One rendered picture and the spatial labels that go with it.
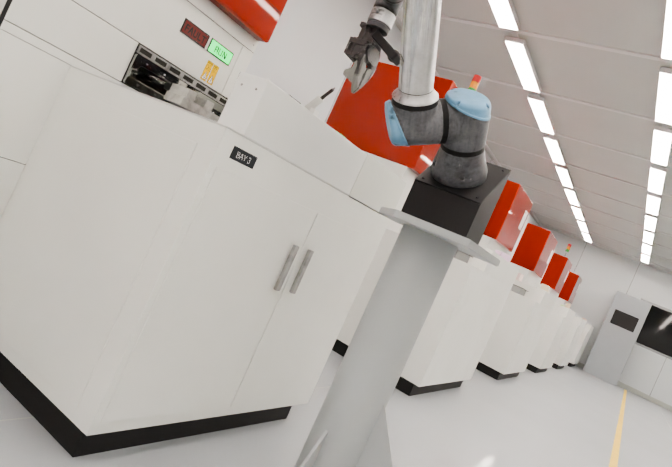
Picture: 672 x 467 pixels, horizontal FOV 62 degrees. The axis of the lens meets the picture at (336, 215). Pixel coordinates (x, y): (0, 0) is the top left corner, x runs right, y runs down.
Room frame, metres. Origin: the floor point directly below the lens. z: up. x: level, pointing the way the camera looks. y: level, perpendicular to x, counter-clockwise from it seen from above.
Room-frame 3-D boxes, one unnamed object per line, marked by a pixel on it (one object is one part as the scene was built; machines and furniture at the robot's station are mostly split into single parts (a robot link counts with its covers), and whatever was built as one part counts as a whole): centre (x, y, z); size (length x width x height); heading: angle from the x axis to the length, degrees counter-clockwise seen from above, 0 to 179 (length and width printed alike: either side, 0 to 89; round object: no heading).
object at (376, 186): (2.05, 0.17, 0.89); 0.62 x 0.35 x 0.14; 60
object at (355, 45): (1.65, 0.12, 1.25); 0.09 x 0.08 x 0.12; 60
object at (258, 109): (1.53, 0.17, 0.89); 0.55 x 0.09 x 0.14; 150
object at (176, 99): (1.82, 0.49, 0.87); 0.36 x 0.08 x 0.03; 150
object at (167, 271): (1.78, 0.32, 0.41); 0.96 x 0.64 x 0.82; 150
